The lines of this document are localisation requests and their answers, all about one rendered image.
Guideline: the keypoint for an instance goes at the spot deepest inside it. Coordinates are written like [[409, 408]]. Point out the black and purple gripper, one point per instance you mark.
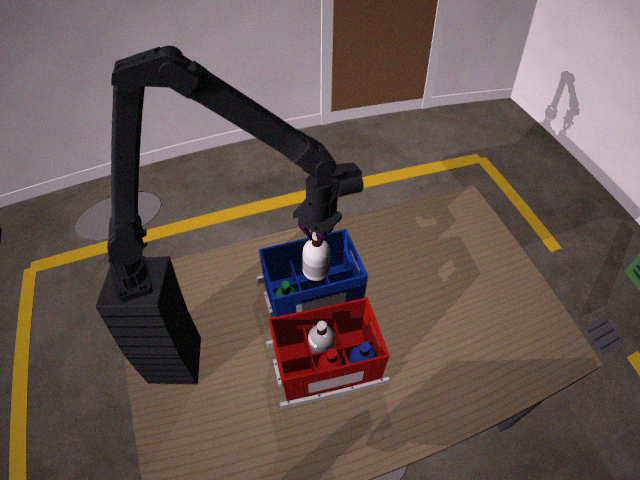
[[316, 218]]

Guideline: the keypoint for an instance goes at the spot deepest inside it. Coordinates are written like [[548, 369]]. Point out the blue bottle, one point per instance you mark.
[[362, 352]]

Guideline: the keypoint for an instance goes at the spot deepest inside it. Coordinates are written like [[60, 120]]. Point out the dark red crate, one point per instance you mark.
[[353, 320]]

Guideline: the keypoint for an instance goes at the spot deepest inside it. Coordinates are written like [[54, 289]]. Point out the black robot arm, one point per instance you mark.
[[129, 79]]

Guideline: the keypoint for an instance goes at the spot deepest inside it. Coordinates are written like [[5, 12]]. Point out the blue plastic crate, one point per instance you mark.
[[344, 282]]

